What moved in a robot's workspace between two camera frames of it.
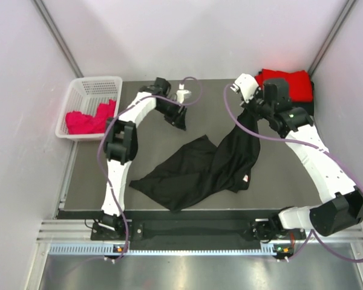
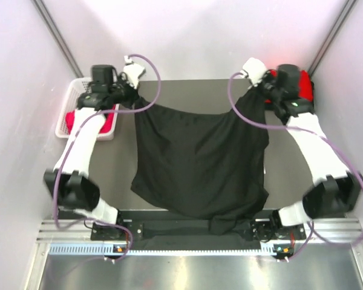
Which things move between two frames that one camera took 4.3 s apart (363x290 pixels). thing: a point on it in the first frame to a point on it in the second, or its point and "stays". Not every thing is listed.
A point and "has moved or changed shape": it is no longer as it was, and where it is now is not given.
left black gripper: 178,119 to 134,96
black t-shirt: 198,167 has moved or changed shape
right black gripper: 248,106 to 256,89
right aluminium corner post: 331,37 stays
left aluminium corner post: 58,38 stays
